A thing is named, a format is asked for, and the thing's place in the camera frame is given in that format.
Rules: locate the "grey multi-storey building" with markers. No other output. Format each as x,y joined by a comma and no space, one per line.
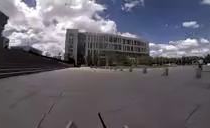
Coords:
106,48

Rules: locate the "grey concrete slab pavement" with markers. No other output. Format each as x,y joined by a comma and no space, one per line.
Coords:
103,93

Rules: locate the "row of bollards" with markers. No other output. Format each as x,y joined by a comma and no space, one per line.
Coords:
165,72

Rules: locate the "robot's own part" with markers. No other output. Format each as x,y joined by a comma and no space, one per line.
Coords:
71,125

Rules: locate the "row of trees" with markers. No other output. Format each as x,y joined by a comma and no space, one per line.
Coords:
183,60

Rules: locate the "dark stepped wall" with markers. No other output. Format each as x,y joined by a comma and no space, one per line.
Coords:
23,63

